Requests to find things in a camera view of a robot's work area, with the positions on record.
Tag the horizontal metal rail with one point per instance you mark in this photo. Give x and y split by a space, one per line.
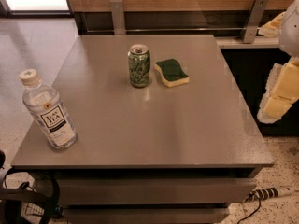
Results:
196 31

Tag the white power strip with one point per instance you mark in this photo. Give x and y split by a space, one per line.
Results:
269 193

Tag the left metal bracket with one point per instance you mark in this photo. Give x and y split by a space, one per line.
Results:
118 18

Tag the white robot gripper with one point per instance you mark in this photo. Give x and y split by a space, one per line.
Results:
290 28

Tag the metal bracket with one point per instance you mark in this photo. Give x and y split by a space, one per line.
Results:
250 29
118 18

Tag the clear plastic water bottle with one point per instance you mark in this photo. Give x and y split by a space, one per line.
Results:
47 108

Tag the green soda can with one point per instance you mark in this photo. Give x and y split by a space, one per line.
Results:
139 65

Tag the right metal bracket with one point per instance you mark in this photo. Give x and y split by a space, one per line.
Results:
250 29

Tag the green and yellow sponge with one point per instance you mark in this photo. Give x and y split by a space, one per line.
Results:
171 73

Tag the grey drawer cabinet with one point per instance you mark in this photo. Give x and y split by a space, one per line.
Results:
152 155

